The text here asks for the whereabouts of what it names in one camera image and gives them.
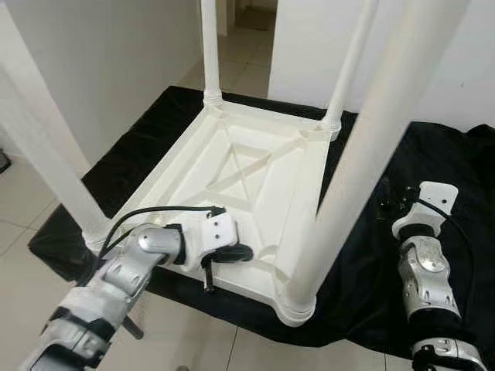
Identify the white plastic table leg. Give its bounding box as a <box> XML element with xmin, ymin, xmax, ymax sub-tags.
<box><xmin>321</xmin><ymin>0</ymin><xmax>380</xmax><ymax>140</ymax></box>
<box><xmin>0</xmin><ymin>0</ymin><xmax>111</xmax><ymax>242</ymax></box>
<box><xmin>278</xmin><ymin>0</ymin><xmax>473</xmax><ymax>327</ymax></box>
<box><xmin>200</xmin><ymin>0</ymin><xmax>225</xmax><ymax>109</ymax></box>

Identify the black fabric table cover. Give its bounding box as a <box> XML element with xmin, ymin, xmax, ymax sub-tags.
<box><xmin>29</xmin><ymin>85</ymin><xmax>495</xmax><ymax>360</ymax></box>

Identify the black metal table leg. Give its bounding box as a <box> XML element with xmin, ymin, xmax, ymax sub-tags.
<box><xmin>122</xmin><ymin>315</ymin><xmax>145</xmax><ymax>341</ymax></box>

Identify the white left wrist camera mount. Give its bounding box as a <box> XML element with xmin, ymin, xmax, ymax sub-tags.
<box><xmin>178</xmin><ymin>209</ymin><xmax>239</xmax><ymax>271</ymax></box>

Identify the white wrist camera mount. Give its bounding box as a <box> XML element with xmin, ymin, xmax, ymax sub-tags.
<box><xmin>178</xmin><ymin>209</ymin><xmax>239</xmax><ymax>271</ymax></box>
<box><xmin>393</xmin><ymin>182</ymin><xmax>459</xmax><ymax>239</ymax></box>

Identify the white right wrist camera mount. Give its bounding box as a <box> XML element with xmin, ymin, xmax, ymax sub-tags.
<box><xmin>393</xmin><ymin>182</ymin><xmax>459</xmax><ymax>239</ymax></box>

